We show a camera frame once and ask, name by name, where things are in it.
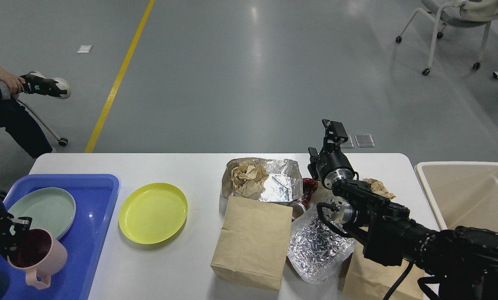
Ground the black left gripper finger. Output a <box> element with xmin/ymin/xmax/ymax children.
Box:
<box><xmin>8</xmin><ymin>216</ymin><xmax>33</xmax><ymax>250</ymax></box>

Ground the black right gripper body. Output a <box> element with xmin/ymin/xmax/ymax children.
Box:
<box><xmin>308</xmin><ymin>152</ymin><xmax>356</xmax><ymax>190</ymax></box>

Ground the pink mug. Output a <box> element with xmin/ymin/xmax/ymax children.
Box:
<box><xmin>7</xmin><ymin>228</ymin><xmax>68</xmax><ymax>290</ymax></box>

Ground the yellow plastic plate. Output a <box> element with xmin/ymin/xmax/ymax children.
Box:
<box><xmin>118</xmin><ymin>182</ymin><xmax>188</xmax><ymax>245</ymax></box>

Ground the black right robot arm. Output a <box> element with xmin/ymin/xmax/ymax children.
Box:
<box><xmin>308</xmin><ymin>118</ymin><xmax>498</xmax><ymax>300</ymax></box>

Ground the person's hand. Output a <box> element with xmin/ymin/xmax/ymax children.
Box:
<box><xmin>0</xmin><ymin>66</ymin><xmax>26</xmax><ymax>95</ymax></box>

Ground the crushed red can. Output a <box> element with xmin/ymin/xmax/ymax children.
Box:
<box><xmin>288</xmin><ymin>178</ymin><xmax>319</xmax><ymax>222</ymax></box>

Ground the pale green plate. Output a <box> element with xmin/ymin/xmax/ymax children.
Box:
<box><xmin>8</xmin><ymin>187</ymin><xmax>77</xmax><ymax>240</ymax></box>

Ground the foil tray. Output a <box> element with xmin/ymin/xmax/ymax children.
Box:
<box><xmin>220</xmin><ymin>157</ymin><xmax>303</xmax><ymax>204</ymax></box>

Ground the crumpled brown paper ball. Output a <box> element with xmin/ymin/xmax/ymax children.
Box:
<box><xmin>363</xmin><ymin>178</ymin><xmax>397</xmax><ymax>200</ymax></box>

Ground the crumpled brown paper in tray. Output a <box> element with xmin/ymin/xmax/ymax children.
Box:
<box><xmin>230</xmin><ymin>161</ymin><xmax>269</xmax><ymax>196</ymax></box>

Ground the blue plastic tray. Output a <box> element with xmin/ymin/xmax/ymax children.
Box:
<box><xmin>0</xmin><ymin>173</ymin><xmax>119</xmax><ymax>300</ymax></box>

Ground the crumpled foil container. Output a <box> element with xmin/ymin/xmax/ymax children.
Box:
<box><xmin>287</xmin><ymin>207</ymin><xmax>356</xmax><ymax>285</ymax></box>

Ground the grey chair with wheels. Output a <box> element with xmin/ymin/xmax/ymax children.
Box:
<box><xmin>16</xmin><ymin>99</ymin><xmax>69</xmax><ymax>148</ymax></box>

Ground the brown paper bag left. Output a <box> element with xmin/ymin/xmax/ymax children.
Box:
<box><xmin>210</xmin><ymin>196</ymin><xmax>293</xmax><ymax>292</ymax></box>

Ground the brown paper bag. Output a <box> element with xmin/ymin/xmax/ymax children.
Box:
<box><xmin>210</xmin><ymin>196</ymin><xmax>293</xmax><ymax>292</ymax></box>
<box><xmin>342</xmin><ymin>241</ymin><xmax>425</xmax><ymax>300</ymax></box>

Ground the brown paper bag right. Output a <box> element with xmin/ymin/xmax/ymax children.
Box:
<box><xmin>342</xmin><ymin>241</ymin><xmax>425</xmax><ymax>300</ymax></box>

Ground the seated person in black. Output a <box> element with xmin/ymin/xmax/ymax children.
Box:
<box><xmin>0</xmin><ymin>81</ymin><xmax>55</xmax><ymax>159</ymax></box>

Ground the beige waste bin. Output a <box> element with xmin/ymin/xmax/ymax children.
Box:
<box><xmin>415</xmin><ymin>161</ymin><xmax>498</xmax><ymax>232</ymax></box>

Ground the white office chair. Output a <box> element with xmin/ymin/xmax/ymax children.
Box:
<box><xmin>395</xmin><ymin>0</ymin><xmax>498</xmax><ymax>76</ymax></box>

